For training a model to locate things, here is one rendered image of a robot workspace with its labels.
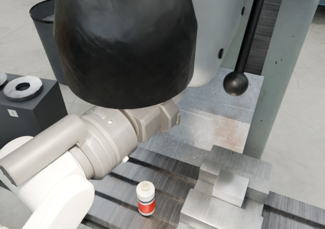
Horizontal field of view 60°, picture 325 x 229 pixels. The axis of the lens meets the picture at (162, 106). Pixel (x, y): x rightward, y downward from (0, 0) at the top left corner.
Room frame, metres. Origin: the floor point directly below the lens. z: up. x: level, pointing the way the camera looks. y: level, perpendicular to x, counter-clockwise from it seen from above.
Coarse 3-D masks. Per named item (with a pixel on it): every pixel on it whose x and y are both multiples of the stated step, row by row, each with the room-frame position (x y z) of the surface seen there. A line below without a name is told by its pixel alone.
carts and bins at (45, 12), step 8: (48, 0) 2.37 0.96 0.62; (32, 8) 2.21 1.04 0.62; (40, 8) 2.29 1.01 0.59; (48, 8) 2.35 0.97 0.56; (32, 16) 2.14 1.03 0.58; (40, 16) 2.26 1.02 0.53; (48, 16) 2.31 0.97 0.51; (40, 24) 1.99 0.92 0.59; (48, 24) 1.96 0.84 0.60; (40, 32) 2.02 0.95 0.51; (48, 32) 1.97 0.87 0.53; (48, 40) 1.98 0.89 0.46; (48, 48) 2.01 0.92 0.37; (56, 48) 1.98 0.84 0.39; (48, 56) 2.04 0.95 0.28; (56, 56) 1.99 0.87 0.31; (56, 64) 2.00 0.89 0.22; (56, 72) 2.03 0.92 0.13; (64, 80) 2.00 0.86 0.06
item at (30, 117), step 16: (0, 80) 0.58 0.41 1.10; (16, 80) 0.58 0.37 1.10; (32, 80) 0.58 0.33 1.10; (48, 80) 0.60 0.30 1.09; (0, 96) 0.53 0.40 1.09; (16, 96) 0.52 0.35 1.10; (32, 96) 0.52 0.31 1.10; (48, 96) 0.55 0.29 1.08; (0, 112) 0.50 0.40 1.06; (16, 112) 0.49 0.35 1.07; (32, 112) 0.48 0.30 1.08; (48, 112) 0.53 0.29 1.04; (64, 112) 0.58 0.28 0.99; (0, 128) 0.51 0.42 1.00; (16, 128) 0.50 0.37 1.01; (32, 128) 0.49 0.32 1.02; (0, 144) 0.52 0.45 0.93
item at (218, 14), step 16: (192, 0) 0.27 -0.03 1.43; (208, 0) 0.27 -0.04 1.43; (224, 0) 0.28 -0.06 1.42; (240, 0) 0.37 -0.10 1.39; (208, 16) 0.27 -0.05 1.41; (224, 16) 0.28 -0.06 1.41; (240, 16) 0.40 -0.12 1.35; (208, 32) 0.27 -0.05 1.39; (224, 32) 0.29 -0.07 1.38; (208, 48) 0.27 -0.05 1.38; (224, 48) 0.31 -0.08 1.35; (208, 64) 0.27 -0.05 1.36; (192, 80) 0.27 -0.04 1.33; (208, 80) 0.27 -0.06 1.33
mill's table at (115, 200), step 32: (128, 160) 0.49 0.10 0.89; (160, 160) 0.48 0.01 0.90; (96, 192) 0.39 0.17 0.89; (128, 192) 0.38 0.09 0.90; (160, 192) 0.39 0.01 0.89; (96, 224) 0.32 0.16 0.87; (128, 224) 0.30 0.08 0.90; (160, 224) 0.30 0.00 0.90; (288, 224) 0.30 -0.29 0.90; (320, 224) 0.30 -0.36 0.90
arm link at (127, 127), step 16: (96, 112) 0.28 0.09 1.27; (112, 112) 0.28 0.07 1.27; (128, 112) 0.29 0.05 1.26; (144, 112) 0.30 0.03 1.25; (160, 112) 0.31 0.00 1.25; (176, 112) 0.31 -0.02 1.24; (112, 128) 0.26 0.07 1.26; (128, 128) 0.27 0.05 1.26; (144, 128) 0.28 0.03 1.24; (160, 128) 0.31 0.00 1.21; (112, 144) 0.24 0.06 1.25; (128, 144) 0.25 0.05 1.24
